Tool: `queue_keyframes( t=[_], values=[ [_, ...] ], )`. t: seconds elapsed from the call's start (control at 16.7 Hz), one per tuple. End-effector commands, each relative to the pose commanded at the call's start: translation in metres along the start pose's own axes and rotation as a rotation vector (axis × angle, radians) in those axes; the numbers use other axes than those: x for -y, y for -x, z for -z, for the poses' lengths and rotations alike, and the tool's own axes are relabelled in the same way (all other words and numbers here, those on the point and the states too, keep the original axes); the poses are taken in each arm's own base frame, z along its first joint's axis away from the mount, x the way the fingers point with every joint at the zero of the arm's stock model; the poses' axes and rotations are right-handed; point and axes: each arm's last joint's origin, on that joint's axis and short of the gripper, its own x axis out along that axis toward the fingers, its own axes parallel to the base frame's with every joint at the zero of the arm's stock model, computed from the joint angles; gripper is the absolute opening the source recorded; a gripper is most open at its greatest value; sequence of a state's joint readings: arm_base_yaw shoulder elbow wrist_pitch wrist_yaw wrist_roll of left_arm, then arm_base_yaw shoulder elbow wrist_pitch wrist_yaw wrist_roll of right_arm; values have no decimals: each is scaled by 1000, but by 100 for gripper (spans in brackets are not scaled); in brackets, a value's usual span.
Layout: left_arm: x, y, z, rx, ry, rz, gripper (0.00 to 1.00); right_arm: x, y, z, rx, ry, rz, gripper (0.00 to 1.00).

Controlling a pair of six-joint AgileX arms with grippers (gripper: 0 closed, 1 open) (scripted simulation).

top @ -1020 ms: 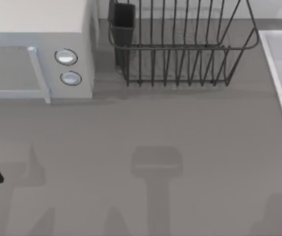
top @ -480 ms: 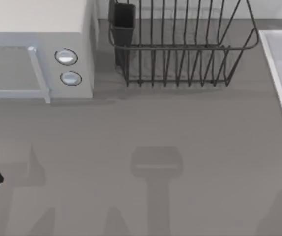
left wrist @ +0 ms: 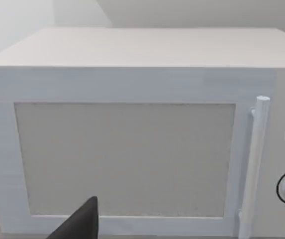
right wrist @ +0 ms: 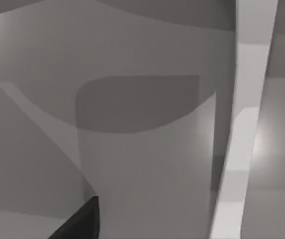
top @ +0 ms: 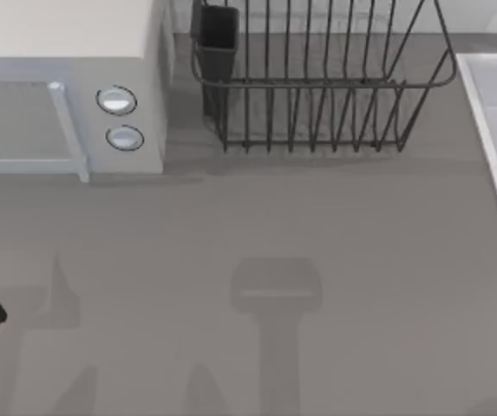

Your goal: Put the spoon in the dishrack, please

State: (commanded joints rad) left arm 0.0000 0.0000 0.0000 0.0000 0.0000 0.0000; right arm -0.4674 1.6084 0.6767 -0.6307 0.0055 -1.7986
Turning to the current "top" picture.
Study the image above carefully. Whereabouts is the pale microwave oven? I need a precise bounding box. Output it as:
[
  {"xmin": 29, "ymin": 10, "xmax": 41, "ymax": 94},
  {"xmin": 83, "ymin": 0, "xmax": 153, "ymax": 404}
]
[{"xmin": 0, "ymin": 0, "xmax": 174, "ymax": 183}]

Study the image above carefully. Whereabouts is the dark wire dish rack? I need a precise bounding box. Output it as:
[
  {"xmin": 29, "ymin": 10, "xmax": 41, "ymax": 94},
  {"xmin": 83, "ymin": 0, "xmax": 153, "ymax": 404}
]
[{"xmin": 189, "ymin": 0, "xmax": 457, "ymax": 154}]

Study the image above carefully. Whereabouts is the microwave door handle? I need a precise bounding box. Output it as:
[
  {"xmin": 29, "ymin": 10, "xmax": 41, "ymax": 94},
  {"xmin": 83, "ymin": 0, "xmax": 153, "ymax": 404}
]
[{"xmin": 48, "ymin": 81, "xmax": 90, "ymax": 183}]

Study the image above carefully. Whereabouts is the dark grey utensil holder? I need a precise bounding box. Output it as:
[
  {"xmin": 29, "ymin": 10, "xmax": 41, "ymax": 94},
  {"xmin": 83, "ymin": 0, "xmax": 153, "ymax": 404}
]
[{"xmin": 189, "ymin": 3, "xmax": 241, "ymax": 118}]

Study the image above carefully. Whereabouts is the round microwave knob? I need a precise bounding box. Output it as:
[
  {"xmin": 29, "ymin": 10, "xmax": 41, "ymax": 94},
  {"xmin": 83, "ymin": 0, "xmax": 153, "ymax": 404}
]
[
  {"xmin": 95, "ymin": 84, "xmax": 139, "ymax": 117},
  {"xmin": 105, "ymin": 124, "xmax": 146, "ymax": 153}
]

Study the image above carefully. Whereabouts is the microwave oven door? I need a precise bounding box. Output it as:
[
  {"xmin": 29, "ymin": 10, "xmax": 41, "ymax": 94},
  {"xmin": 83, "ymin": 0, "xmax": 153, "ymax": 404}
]
[{"xmin": 0, "ymin": 58, "xmax": 89, "ymax": 183}]

